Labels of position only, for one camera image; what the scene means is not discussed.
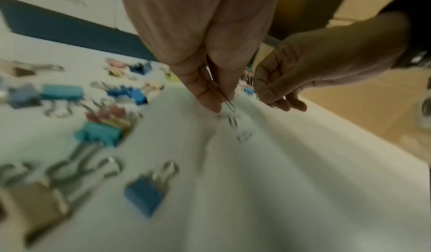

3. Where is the brown wooden cabinet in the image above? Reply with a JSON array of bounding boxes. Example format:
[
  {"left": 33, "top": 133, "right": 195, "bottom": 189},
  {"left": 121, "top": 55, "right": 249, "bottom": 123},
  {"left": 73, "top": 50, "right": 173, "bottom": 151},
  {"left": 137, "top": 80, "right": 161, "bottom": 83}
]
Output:
[{"left": 268, "top": 0, "right": 358, "bottom": 42}]

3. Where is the large beige binder clip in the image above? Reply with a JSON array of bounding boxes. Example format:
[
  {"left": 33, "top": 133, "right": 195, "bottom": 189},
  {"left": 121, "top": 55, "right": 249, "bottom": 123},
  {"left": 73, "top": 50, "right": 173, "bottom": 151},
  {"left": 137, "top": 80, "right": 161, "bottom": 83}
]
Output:
[{"left": 0, "top": 163, "right": 73, "bottom": 248}]

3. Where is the small dark blue binder clip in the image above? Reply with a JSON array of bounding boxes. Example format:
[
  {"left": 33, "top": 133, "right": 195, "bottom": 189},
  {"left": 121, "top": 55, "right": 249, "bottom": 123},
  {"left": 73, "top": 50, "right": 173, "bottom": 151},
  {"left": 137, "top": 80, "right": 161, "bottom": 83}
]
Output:
[{"left": 130, "top": 61, "right": 153, "bottom": 76}]

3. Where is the grey-blue binder clip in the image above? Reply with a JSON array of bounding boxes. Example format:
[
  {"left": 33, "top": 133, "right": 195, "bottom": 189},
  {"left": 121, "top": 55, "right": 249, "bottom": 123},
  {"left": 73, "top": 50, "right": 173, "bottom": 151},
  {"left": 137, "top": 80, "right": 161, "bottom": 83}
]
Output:
[{"left": 6, "top": 82, "right": 42, "bottom": 110}]

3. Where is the teal binder clip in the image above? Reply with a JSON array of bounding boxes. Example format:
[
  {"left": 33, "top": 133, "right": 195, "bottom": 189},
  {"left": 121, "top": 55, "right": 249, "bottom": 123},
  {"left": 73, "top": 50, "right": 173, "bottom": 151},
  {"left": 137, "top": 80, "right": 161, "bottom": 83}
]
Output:
[
  {"left": 45, "top": 121, "right": 123, "bottom": 185},
  {"left": 40, "top": 84, "right": 85, "bottom": 119}
]

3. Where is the small pink binder clip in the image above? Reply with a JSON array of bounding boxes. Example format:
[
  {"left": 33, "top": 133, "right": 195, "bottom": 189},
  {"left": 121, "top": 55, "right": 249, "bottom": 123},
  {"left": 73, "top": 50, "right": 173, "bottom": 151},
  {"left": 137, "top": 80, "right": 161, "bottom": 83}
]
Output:
[{"left": 105, "top": 58, "right": 138, "bottom": 81}]

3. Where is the person's right hand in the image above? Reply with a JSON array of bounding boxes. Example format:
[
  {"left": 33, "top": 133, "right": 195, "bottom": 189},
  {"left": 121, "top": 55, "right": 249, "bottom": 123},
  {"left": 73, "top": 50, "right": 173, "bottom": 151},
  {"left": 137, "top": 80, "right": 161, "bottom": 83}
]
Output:
[{"left": 252, "top": 14, "right": 409, "bottom": 112}]

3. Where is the person's right forearm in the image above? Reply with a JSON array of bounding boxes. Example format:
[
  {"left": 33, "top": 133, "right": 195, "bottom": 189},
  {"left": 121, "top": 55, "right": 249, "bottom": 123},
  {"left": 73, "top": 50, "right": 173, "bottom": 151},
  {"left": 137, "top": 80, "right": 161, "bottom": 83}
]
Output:
[{"left": 378, "top": 0, "right": 431, "bottom": 69}]

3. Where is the small peach binder clip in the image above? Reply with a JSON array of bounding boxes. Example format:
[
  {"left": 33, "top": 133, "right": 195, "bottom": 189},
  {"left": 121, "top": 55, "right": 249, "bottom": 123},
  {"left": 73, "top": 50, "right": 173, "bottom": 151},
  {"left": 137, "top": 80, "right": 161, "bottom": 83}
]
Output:
[{"left": 143, "top": 80, "right": 166, "bottom": 96}]

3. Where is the dark blue board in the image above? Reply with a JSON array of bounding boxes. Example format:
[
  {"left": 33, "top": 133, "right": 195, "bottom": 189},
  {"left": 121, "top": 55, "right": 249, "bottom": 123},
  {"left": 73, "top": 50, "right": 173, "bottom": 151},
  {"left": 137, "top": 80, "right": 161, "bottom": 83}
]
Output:
[{"left": 0, "top": 0, "right": 160, "bottom": 62}]

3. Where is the small yellow-green binder clip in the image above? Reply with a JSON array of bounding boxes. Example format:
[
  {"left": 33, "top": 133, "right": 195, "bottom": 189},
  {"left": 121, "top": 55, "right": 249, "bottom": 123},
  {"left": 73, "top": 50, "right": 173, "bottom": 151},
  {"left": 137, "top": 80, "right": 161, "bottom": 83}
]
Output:
[{"left": 161, "top": 67, "right": 180, "bottom": 83}]

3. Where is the person's left hand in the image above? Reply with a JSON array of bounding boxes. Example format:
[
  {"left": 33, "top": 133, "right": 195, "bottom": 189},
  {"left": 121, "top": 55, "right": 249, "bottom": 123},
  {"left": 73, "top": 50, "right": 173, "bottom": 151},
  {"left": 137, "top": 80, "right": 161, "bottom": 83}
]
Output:
[{"left": 114, "top": 0, "right": 283, "bottom": 114}]

